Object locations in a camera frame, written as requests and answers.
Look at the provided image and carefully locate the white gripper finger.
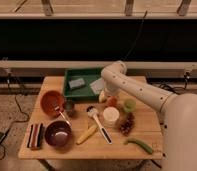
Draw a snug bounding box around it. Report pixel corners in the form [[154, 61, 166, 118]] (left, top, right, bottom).
[[99, 91, 107, 103]]

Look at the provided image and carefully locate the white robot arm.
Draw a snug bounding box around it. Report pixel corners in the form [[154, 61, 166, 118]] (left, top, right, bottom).
[[101, 61, 197, 171]]

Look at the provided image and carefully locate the white folded cloth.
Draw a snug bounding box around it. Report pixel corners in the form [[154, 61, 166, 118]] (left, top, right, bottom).
[[90, 78, 104, 95]]

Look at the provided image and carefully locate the white cup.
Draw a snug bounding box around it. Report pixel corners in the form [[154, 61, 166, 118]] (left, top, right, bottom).
[[103, 107, 119, 127]]

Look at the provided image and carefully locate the green plastic tray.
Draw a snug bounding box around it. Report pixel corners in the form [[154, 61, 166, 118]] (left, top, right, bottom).
[[63, 68, 101, 101]]

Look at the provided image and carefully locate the grey sponge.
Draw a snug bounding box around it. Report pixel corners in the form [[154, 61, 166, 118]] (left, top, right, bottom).
[[69, 78, 85, 89]]

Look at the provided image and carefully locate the green small cup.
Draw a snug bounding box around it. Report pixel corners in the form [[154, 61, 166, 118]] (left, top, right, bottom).
[[123, 99, 136, 113]]

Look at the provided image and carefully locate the wooden table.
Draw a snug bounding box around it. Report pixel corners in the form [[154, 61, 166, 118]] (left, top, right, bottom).
[[18, 76, 163, 160]]

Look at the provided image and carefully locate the yellow corn cob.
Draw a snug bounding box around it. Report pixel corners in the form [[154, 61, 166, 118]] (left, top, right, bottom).
[[76, 125, 97, 145]]

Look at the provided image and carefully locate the small metal cup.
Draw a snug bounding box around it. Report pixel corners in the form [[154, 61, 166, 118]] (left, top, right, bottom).
[[63, 100, 75, 116]]

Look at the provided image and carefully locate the dark grape bunch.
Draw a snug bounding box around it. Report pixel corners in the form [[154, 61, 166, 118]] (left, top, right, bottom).
[[120, 113, 135, 136]]

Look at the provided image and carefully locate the metal spoon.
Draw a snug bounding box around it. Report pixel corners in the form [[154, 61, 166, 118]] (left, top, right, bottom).
[[54, 106, 71, 126]]

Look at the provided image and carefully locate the orange bowl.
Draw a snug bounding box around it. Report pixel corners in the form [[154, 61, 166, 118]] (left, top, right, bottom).
[[40, 90, 65, 118]]

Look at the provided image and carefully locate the dark purple bowl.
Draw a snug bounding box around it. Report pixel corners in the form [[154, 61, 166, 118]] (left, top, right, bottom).
[[45, 121, 72, 147]]

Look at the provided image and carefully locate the green cucumber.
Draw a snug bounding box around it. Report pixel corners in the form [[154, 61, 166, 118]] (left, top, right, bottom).
[[124, 138, 153, 154]]

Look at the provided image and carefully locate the striped brush block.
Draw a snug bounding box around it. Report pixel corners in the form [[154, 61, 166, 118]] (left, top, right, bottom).
[[27, 123, 43, 150]]

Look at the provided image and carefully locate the black floor cable right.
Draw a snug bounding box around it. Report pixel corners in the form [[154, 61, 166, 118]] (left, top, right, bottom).
[[157, 74, 193, 96]]

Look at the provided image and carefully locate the black floor cable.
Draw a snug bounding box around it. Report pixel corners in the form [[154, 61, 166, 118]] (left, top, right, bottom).
[[0, 71, 30, 160], [157, 74, 193, 96]]

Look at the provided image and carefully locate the black cable on wall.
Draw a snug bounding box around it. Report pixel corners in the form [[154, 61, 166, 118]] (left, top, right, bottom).
[[123, 10, 149, 63]]

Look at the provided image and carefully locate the black floor cable left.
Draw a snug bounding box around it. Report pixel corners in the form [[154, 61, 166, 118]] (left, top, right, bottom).
[[0, 71, 30, 160]]

